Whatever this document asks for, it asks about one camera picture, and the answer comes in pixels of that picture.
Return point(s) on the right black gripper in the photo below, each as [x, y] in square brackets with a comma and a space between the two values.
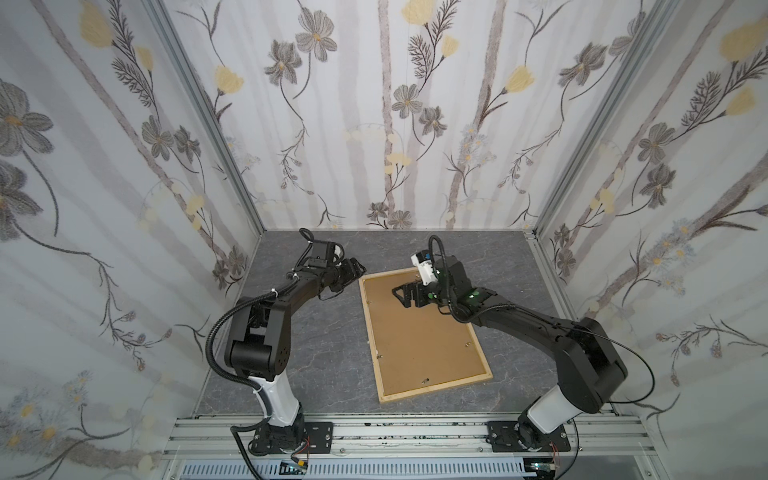
[414, 293]

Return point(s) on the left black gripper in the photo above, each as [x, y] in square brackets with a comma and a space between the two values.
[351, 267]

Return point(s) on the brown frame backing board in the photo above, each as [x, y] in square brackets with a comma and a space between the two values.
[420, 348]

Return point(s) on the wooden picture frame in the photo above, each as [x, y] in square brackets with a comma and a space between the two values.
[432, 390]

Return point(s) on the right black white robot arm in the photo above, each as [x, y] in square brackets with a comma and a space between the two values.
[589, 368]

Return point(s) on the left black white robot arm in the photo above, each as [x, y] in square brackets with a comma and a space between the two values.
[258, 346]

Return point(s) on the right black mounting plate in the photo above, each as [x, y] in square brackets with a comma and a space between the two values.
[511, 436]

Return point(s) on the black mounting plate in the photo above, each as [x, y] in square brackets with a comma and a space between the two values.
[511, 436]
[312, 437]

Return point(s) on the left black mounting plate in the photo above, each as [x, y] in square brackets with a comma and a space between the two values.
[312, 437]

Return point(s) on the small green circuit board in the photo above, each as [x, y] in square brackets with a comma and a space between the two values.
[293, 467]

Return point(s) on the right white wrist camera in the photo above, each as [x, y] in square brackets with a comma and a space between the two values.
[424, 263]

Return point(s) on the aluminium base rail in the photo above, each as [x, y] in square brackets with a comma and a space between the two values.
[411, 435]

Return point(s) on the white slotted cable duct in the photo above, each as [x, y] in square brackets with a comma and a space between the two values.
[402, 468]

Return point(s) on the left corner aluminium post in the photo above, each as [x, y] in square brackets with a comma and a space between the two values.
[191, 84]

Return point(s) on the corner aluminium post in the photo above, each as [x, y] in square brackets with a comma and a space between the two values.
[191, 84]
[629, 68]

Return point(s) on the right corner aluminium post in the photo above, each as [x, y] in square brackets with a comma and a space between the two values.
[629, 68]

